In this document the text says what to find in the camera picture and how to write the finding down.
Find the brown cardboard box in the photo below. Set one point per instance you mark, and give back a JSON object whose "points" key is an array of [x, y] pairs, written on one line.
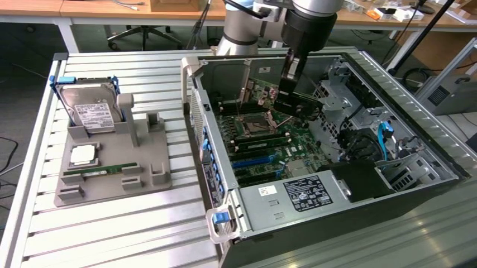
{"points": [[179, 5]]}

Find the black office chair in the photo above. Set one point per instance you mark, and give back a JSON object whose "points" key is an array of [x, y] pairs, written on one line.
{"points": [[143, 33]]}

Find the grey tower computer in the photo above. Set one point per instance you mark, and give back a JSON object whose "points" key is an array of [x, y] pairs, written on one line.
{"points": [[454, 95]]}

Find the green motherboard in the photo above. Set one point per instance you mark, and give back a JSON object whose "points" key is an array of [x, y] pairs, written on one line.
{"points": [[302, 134]]}

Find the green RAM stick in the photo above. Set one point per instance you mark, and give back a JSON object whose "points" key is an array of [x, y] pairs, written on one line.
{"points": [[111, 168]]}

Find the grey power supply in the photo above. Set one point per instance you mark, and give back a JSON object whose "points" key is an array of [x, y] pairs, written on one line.
{"points": [[267, 212]]}

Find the thin metal locking lever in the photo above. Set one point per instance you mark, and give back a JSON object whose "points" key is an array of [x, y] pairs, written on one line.
{"points": [[238, 111]]}

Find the white device box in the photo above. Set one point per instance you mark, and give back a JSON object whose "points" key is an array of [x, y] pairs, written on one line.
{"points": [[402, 15]]}

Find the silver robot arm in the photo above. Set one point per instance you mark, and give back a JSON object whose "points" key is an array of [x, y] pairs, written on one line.
{"points": [[238, 30]]}

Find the black stand pole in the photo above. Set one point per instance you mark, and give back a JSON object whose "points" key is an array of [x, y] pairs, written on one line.
{"points": [[427, 28]]}

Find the blue disk caddy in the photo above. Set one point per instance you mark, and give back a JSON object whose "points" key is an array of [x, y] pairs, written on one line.
{"points": [[67, 80]]}

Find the green graphics card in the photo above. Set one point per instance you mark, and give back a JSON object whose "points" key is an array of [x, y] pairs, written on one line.
{"points": [[302, 109]]}

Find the dark RAM stick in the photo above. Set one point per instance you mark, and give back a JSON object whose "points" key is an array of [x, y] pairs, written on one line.
{"points": [[260, 145]]}

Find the long black expansion slot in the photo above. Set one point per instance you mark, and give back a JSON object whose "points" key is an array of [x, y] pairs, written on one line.
{"points": [[256, 174], [260, 181], [248, 155]]}

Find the grey parts rack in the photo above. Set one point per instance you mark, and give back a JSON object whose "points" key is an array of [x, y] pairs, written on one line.
{"points": [[111, 156]]}

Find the silver hard disk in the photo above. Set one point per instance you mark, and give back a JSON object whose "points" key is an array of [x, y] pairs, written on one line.
{"points": [[92, 111]]}

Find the silver CPU chip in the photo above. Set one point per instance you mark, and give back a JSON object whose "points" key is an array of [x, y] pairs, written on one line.
{"points": [[83, 155]]}

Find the CPU socket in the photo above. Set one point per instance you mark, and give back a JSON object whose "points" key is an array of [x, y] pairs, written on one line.
{"points": [[256, 127]]}

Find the wooden desk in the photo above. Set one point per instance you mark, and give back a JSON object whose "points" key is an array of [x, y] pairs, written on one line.
{"points": [[354, 19], [37, 8]]}

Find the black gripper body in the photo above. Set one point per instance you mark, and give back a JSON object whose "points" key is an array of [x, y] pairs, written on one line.
{"points": [[307, 30]]}

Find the black plastic shroud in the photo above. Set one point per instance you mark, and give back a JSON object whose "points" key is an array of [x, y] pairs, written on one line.
{"points": [[357, 181]]}

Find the metal socket cover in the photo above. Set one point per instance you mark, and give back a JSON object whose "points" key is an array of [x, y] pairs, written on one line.
{"points": [[283, 118]]}

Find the black open PC case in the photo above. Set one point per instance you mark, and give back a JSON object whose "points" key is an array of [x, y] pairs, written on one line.
{"points": [[409, 212]]}

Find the silver chipset heat sink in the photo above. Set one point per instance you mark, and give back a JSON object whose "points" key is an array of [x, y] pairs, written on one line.
{"points": [[297, 169]]}

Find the metal disk bay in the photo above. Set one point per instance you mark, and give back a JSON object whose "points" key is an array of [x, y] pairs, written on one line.
{"points": [[409, 173], [335, 107]]}

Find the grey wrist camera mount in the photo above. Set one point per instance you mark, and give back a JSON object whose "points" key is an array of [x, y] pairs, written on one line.
{"points": [[274, 12]]}

